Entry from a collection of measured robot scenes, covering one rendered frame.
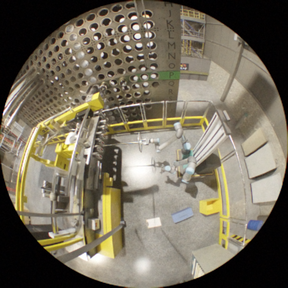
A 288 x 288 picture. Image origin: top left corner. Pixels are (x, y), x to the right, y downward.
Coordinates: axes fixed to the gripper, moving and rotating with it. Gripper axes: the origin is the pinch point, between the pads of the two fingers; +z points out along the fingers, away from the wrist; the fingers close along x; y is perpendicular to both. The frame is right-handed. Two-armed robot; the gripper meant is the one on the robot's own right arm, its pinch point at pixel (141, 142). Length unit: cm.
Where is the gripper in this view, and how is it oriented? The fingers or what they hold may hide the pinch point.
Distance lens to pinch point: 193.3
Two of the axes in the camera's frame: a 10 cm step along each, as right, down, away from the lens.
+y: 1.3, 4.5, 8.8
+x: -0.4, -8.9, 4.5
